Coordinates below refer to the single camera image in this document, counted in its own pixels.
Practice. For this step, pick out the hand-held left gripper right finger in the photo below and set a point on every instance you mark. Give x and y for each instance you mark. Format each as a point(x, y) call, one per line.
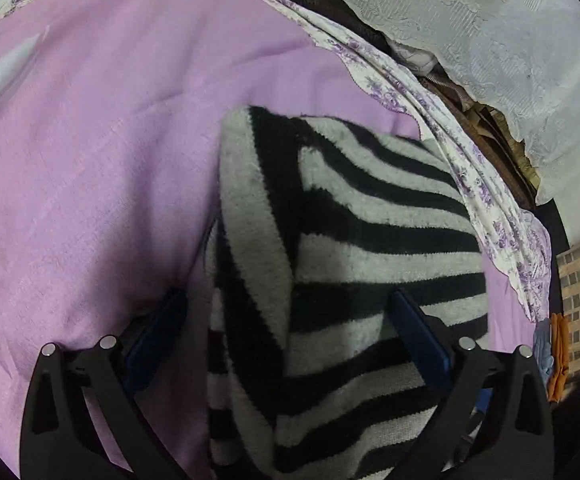
point(422, 346)

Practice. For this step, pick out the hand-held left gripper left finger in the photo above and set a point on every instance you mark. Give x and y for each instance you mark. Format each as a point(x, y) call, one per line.
point(156, 340)

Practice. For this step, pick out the black and grey striped sweater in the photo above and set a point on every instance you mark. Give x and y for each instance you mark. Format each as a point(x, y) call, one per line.
point(359, 260)

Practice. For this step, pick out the blue cloth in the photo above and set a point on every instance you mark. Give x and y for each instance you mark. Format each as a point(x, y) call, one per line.
point(543, 355)

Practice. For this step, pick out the orange cloth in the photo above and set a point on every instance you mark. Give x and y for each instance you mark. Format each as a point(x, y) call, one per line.
point(559, 355)

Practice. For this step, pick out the purple floral bedsheet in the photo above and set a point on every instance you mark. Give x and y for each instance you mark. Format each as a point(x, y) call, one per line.
point(95, 160)

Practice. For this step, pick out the brown zippered cloth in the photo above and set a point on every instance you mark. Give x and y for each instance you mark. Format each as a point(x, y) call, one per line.
point(449, 91)

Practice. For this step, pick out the grey satin cloth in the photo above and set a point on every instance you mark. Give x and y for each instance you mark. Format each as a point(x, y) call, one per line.
point(414, 60)

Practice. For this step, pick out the large white lace cloth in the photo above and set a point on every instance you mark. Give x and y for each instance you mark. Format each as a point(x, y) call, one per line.
point(519, 50)

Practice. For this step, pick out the dark cloth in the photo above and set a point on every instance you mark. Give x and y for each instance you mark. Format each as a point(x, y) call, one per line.
point(340, 12)

